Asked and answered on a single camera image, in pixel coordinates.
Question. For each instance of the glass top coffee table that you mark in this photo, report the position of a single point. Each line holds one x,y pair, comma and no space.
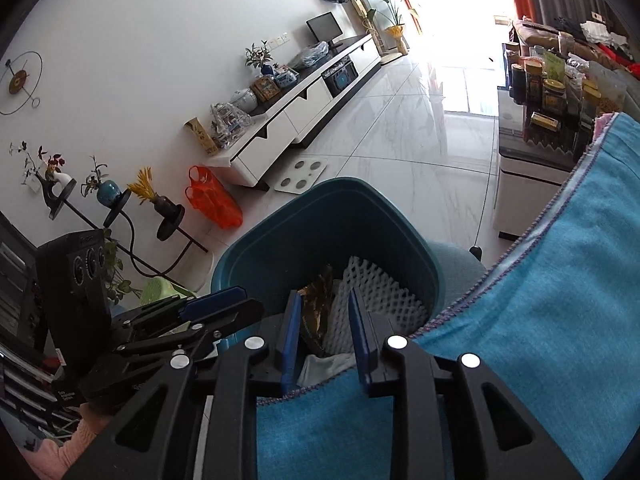
530,185

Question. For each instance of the clear plastic package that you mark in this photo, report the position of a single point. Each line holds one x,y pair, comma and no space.
230,122

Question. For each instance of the blue fleece blanket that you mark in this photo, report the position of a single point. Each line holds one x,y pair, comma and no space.
550,310

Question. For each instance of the teal plastic bin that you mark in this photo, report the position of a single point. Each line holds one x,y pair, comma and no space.
320,220

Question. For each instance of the gold plant stand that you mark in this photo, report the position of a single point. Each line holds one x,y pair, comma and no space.
367,25

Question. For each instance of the pink cloth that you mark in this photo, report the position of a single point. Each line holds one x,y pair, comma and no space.
604,127

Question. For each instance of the black metal plant stand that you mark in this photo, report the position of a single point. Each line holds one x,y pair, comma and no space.
170,225

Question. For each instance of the white black media cabinet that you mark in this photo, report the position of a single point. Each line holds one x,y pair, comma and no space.
305,110

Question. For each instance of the dark vase with yellow wheat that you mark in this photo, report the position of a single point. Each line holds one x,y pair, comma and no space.
162,205

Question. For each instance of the gold rectangular tin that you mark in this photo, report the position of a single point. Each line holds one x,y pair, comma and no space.
544,121

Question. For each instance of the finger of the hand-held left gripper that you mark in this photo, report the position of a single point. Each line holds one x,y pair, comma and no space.
235,317
215,301

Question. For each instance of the teal round vase with plant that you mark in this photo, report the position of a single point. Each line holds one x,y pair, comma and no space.
107,194

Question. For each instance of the green ivy plant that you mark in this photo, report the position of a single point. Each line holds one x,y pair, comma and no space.
117,280

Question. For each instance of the blue clear plastic bag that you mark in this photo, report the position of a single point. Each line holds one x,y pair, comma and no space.
310,55

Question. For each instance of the dark metal rack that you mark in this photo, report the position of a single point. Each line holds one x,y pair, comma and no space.
20,340

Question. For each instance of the white cloth pile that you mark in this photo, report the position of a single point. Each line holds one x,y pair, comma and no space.
602,32

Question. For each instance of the gold foil wrapper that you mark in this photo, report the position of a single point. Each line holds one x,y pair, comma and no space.
315,305

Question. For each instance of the grey blue fabric chair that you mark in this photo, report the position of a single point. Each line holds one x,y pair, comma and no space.
455,270

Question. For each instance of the black computer monitor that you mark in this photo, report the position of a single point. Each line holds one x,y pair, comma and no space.
324,26

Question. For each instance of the cluster of food jars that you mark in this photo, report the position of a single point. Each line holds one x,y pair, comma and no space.
552,95

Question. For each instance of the white vase with red flowers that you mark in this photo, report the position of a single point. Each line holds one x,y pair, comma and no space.
60,177

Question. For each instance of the red cloth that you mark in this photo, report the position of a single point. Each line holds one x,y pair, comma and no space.
620,57

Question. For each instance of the green fabric sofa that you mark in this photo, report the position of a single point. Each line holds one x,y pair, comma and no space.
631,87

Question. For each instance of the white wall sockets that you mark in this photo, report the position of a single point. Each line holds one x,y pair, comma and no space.
278,39

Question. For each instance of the ornate framed picture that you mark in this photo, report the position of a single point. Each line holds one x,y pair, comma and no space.
265,89

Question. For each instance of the white foam fruit net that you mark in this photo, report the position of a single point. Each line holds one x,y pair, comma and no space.
385,295

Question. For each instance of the white bathroom scale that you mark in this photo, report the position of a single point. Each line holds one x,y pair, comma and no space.
302,176

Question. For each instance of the pale green plastic object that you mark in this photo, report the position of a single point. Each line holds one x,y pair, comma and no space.
165,290

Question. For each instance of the brown leather sofa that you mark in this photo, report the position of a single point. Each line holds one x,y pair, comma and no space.
540,35

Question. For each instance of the black cloth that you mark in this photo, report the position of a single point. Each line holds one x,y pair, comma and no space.
567,27

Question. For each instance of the plant in blue vase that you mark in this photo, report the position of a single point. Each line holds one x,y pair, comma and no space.
266,66

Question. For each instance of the orange plastic bag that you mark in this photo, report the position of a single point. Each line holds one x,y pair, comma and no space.
215,200

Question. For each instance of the yellow wheat bouquet vase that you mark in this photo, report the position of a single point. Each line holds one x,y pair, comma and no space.
400,40

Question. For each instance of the blue white porcelain box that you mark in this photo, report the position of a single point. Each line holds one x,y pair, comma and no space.
286,76

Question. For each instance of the person's left forearm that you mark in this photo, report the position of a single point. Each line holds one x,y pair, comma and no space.
65,450

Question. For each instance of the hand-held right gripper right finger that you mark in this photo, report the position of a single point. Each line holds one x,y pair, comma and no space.
361,342

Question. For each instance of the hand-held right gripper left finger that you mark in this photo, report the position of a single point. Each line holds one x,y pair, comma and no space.
290,342

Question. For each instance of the tan patterned carton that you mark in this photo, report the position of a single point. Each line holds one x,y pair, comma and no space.
201,136

